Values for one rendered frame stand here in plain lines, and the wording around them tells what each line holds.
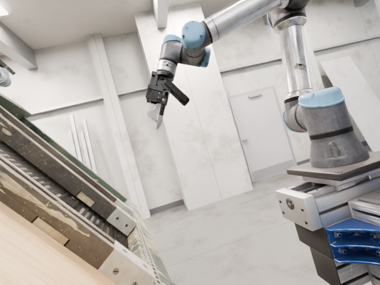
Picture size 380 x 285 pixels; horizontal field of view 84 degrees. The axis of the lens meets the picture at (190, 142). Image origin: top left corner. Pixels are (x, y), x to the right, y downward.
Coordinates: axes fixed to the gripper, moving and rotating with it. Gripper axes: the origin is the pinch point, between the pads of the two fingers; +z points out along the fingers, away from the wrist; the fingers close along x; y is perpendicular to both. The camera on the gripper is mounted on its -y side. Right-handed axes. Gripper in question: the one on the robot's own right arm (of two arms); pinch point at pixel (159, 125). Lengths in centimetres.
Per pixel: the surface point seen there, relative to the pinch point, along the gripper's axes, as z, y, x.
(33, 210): 27.9, 20.9, 31.3
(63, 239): 33.2, 14.1, 30.4
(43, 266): 33, 13, 41
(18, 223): 29, 21, 35
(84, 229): 30.6, 10.4, 29.8
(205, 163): 4, -99, -347
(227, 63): -252, -118, -412
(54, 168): 26, 41, -20
